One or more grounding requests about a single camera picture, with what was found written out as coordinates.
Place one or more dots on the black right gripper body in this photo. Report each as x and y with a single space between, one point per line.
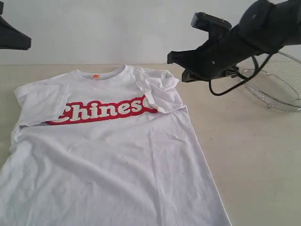
219 55

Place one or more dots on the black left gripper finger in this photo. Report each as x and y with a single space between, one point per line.
11 38

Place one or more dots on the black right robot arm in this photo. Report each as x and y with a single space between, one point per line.
264 28

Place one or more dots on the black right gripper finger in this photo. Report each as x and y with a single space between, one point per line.
193 76
185 59

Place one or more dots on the white t-shirt red print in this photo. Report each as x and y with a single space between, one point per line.
110 149

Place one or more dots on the metal wire mesh basket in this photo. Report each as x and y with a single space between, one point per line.
278 84

